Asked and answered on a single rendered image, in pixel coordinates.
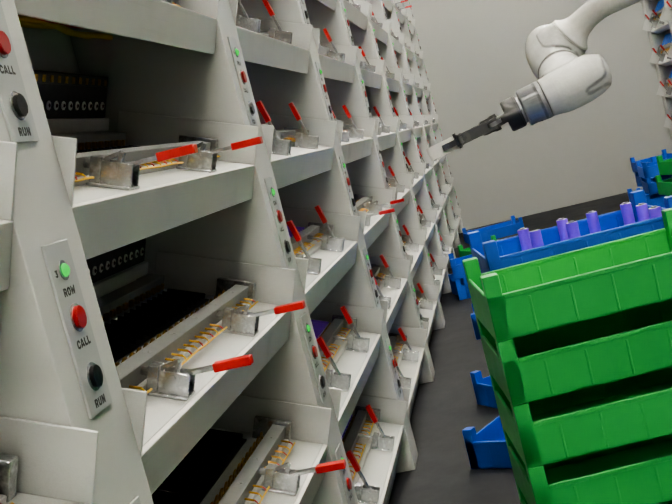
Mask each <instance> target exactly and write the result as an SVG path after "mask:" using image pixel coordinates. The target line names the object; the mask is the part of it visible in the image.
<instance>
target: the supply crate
mask: <svg viewBox="0 0 672 504"><path fill-rule="evenodd" d="M630 197H631V202H632V206H633V207H632V209H633V214H634V218H635V223H632V224H628V225H624V222H623V217H622V213H621V210H617V211H613V212H609V213H605V214H601V215H598V219H599V223H600V228H601V231H600V232H596V233H592V234H590V231H589V227H588V222H587V218H585V219H581V220H577V223H578V227H579V231H580V237H576V238H572V239H568V240H564V241H561V240H560V236H559V231H558V227H557V226H553V227H549V228H545V229H541V235H542V239H543V243H544V246H540V247H536V248H532V249H528V250H524V251H522V249H521V245H520V241H519V236H518V235H517V236H513V237H509V238H505V239H501V240H497V241H495V240H491V241H487V242H483V243H482V239H481V235H480V232H479V231H473V232H469V233H467V236H468V240H469V245H470V249H471V253H472V257H476V258H477V259H478V262H479V266H480V270H481V274H482V273H486V272H490V271H494V270H498V269H502V268H506V267H510V266H514V265H518V264H522V263H526V262H530V261H534V260H538V259H542V258H546V257H550V256H554V255H558V254H562V253H566V252H570V251H574V250H578V249H582V248H586V247H590V246H594V245H598V244H602V243H606V242H610V241H614V240H618V239H622V238H626V237H630V236H634V235H638V234H642V233H646V232H650V231H654V230H658V229H662V228H665V227H664V222H663V218H662V216H660V217H656V218H652V219H648V220H644V221H640V222H639V221H638V216H637V212H636V207H635V206H636V205H638V204H639V203H647V201H646V197H645V192H644V190H637V191H633V192H630ZM663 199H664V204H665V208H663V207H661V211H662V210H664V209H668V208H672V195H671V196H667V197H664V198H663Z"/></svg>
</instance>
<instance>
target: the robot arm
mask: <svg viewBox="0 0 672 504"><path fill-rule="evenodd" d="M640 1H642V0H589V1H588V2H586V3H585V4H584V5H582V6H581V7H580V8H579V9H578V10H576V11H575V12H574V13H573V14H572V15H571V16H569V17H568V18H566V19H563V20H555V21H554V22H553V23H551V24H547V25H542V26H539V27H537V28H535V29H534V30H533V31H532V32H531V33H530V34H529V36H528V38H527V40H526V44H525V53H526V58H527V61H528V64H529V66H530V68H531V70H532V72H533V74H534V75H535V77H536V78H537V79H538V80H537V81H536V82H533V83H531V84H529V85H527V86H525V87H523V88H521V89H519V90H517V91H516V96H517V97H516V98H515V97H513V96H512V97H510V98H508V99H506V100H504V101H502V102H500V106H501V108H502V110H503V112H504V113H503V114H501V115H499V116H496V115H495V114H493V115H491V116H489V117H488V118H487V119H485V120H483V121H481V122H479V125H477V126H475V127H473V128H471V129H469V130H467V131H465V132H463V133H459V134H458V135H456V134H455V133H454V134H452V137H450V138H448V139H446V140H444V141H442V142H440V143H438V144H436V145H434V146H431V147H429V148H428V149H426V151H427V153H428V155H429V157H430V159H431V161H433V160H435V159H437V158H439V157H441V156H443V155H445V154H448V153H450V152H452V151H454V150H456V149H458V148H459V147H460V149H461V148H463V145H464V144H466V143H468V142H470V141H472V140H474V139H476V138H478V137H480V136H482V135H484V136H486V135H489V134H491V133H493V132H497V131H499V130H501V129H502V128H501V125H503V124H505V123H507V122H508V123H509V125H510V127H511V129H512V131H517V130H519V129H521V128H523V127H525V126H526V125H527V122H529V123H530V125H532V126H533V125H534V124H536V123H538V122H542V121H545V120H547V119H550V118H551V117H553V116H555V115H558V114H562V113H567V112H570V111H573V110H575V109H577V108H580V107H582V106H584V105H586V104H587V103H589V102H591V101H593V100H594V99H596V98H597V97H599V96H600V95H601V94H603V93H604V92H605V91H606V90H607V89H608V88H609V87H610V86H611V83H612V75H611V71H610V69H609V67H608V65H607V63H606V62H605V60H604V59H603V57H602V56H601V55H599V54H588V55H584V54H585V52H586V50H587V49H588V46H587V39H588V36H589V34H590V32H591V31H592V30H593V28H594V27H595V26H596V25H597V24H598V23H599V22H600V21H602V20H603V19H604V18H606V17H608V16H609V15H611V14H613V13H616V12H618V11H620V10H622V9H624V8H627V7H629V6H631V5H633V4H636V3H638V2H640Z"/></svg>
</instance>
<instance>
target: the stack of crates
mask: <svg viewBox="0 0 672 504"><path fill-rule="evenodd" d="M661 213H662V218H663V222H664V227H665V228H662V229H658V230H654V231H650V232H646V233H642V234H638V235H634V236H630V237H626V238H622V239H618V240H614V241H610V242H606V243H602V244H598V245H594V246H590V247H586V248H582V249H578V250H574V251H570V252H566V253H562V254H558V255H554V256H550V257H546V258H542V259H538V260H534V261H530V262H526V263H522V264H518V265H514V266H510V267H506V268H502V269H498V270H494V271H490V272H486V273H482V274H481V270H480V266H479V262H478V259H477V258H476V257H472V258H468V259H464V260H462V263H463V267H464V271H465V275H466V280H467V284H468V288H469V292H470V296H471V300H472V304H473V308H474V313H475V316H476V321H477V325H478V329H479V333H480V337H481V342H482V346H483V350H484V354H485V358H486V362H487V366H488V370H489V374H490V379H491V383H492V387H493V391H494V395H495V399H496V404H497V408H498V412H499V416H500V420H501V424H502V428H503V432H504V436H505V441H506V445H507V449H508V453H509V457H510V461H511V466H512V470H513V474H514V478H515V482H516V486H517V490H518V494H519V499H520V503H521V504H672V208H668V209H664V210H662V211H661Z"/></svg>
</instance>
